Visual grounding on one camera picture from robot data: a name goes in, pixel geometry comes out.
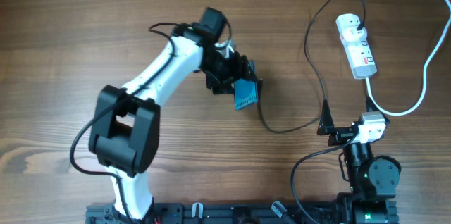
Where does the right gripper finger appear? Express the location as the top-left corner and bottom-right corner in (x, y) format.
(316, 99), (335, 135)
(366, 96), (390, 124)

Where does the left black camera cable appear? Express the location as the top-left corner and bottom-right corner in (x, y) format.
(69, 22), (184, 224)

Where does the right black camera cable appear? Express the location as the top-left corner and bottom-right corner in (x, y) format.
(290, 132), (360, 224)

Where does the Galaxy smartphone teal screen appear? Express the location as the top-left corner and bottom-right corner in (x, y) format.
(234, 78), (259, 111)

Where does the black camera cable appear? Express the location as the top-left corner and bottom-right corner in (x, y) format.
(290, 132), (360, 224)
(69, 22), (184, 224)

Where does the white power strip cord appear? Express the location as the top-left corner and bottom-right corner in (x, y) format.
(364, 0), (451, 117)

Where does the black USB charging cable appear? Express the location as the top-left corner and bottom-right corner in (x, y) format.
(256, 0), (367, 135)

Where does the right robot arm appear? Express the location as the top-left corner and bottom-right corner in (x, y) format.
(317, 98), (402, 224)

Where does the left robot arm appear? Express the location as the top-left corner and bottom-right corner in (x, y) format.
(88, 7), (258, 223)

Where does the white USB charger plug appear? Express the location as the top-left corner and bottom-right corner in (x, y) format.
(340, 27), (367, 46)

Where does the white power strip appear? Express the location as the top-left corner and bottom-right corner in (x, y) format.
(335, 13), (377, 80)

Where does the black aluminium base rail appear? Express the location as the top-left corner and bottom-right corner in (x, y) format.
(85, 201), (400, 224)

